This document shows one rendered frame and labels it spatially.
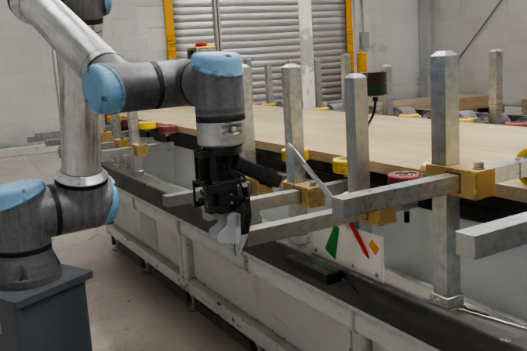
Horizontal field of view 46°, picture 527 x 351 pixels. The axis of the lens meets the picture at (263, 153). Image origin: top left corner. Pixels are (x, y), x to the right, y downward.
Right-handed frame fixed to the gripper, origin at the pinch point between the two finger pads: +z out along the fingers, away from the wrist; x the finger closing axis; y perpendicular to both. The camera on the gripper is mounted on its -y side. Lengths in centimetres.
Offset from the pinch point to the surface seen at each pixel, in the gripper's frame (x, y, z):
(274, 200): -23.5, -22.2, -1.4
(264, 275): -50, -33, 28
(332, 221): 1.5, -20.9, -1.6
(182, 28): -774, -327, -81
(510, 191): 21, -50, -6
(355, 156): -2.6, -30.7, -13.3
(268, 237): 1.5, -5.6, -1.5
